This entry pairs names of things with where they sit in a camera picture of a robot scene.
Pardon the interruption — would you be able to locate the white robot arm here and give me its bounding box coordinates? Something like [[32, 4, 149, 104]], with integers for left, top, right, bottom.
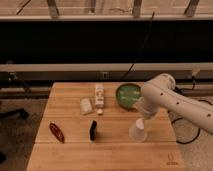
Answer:
[[133, 73, 213, 135]]

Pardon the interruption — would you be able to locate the black chair base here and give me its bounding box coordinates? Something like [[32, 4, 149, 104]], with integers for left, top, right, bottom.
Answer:
[[0, 108, 29, 119]]

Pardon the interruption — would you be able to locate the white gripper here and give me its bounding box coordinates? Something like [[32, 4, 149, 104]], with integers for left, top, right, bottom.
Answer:
[[134, 100, 159, 124]]

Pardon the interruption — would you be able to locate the small white bottle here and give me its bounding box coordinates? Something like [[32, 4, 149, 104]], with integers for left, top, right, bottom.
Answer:
[[95, 84, 104, 115]]

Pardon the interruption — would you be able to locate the green ceramic bowl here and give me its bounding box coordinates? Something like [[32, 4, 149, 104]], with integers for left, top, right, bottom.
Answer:
[[115, 83, 141, 110]]

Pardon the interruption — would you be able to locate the dark red oval object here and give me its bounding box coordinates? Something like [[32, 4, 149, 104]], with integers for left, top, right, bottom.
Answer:
[[49, 123, 65, 143]]

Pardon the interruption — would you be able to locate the black hanging cable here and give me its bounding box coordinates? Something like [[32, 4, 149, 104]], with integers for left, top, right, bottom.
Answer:
[[119, 11, 156, 82]]

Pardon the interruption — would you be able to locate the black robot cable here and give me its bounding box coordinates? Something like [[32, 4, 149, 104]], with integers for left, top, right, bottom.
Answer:
[[171, 86, 213, 145]]

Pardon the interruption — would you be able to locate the black eraser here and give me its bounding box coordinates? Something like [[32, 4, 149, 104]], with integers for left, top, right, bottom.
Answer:
[[89, 120, 97, 141]]

